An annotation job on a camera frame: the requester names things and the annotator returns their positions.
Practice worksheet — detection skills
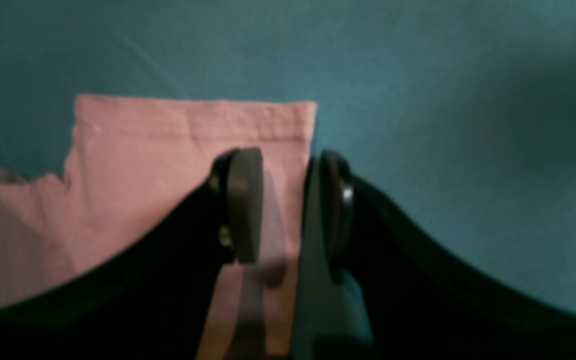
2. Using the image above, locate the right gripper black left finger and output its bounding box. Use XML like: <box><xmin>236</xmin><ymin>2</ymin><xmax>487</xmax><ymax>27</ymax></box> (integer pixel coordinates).
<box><xmin>0</xmin><ymin>147</ymin><xmax>265</xmax><ymax>360</ymax></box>

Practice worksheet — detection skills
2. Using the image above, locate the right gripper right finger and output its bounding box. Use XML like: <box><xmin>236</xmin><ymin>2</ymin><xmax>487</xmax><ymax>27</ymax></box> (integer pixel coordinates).
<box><xmin>307</xmin><ymin>150</ymin><xmax>576</xmax><ymax>360</ymax></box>

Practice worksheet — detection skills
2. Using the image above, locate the pink T-shirt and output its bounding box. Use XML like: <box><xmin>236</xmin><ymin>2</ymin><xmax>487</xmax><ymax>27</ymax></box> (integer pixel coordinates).
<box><xmin>0</xmin><ymin>94</ymin><xmax>317</xmax><ymax>360</ymax></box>

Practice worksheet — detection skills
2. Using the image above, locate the blue table cloth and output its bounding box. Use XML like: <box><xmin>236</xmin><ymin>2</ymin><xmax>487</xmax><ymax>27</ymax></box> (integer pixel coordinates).
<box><xmin>0</xmin><ymin>0</ymin><xmax>576</xmax><ymax>360</ymax></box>

